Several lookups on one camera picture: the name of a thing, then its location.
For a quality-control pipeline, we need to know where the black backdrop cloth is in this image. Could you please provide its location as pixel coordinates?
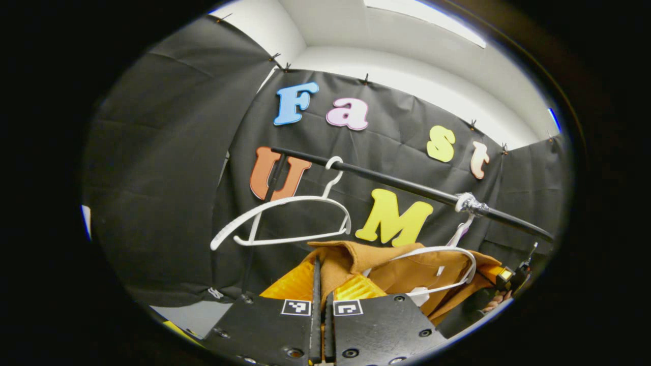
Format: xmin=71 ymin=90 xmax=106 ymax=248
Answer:
xmin=84 ymin=15 xmax=568 ymax=308

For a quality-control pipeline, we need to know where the black clothes rail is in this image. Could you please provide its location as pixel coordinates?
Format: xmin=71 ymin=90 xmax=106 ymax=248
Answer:
xmin=240 ymin=146 xmax=555 ymax=298

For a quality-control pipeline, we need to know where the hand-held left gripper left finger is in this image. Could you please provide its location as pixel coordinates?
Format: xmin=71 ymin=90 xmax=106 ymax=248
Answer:
xmin=202 ymin=256 xmax=322 ymax=365

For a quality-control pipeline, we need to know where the brown shirt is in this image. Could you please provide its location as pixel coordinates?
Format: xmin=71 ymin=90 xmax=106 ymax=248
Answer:
xmin=305 ymin=240 xmax=504 ymax=326

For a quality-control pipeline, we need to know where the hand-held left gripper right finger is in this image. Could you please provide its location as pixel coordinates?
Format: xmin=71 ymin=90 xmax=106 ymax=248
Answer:
xmin=323 ymin=277 xmax=449 ymax=365

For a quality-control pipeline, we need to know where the white clothes hanger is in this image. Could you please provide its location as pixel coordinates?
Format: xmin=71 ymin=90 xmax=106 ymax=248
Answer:
xmin=210 ymin=156 xmax=352 ymax=251
xmin=364 ymin=192 xmax=490 ymax=306

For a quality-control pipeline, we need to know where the ceiling light panel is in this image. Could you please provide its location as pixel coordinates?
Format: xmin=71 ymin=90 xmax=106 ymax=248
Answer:
xmin=364 ymin=0 xmax=487 ymax=49

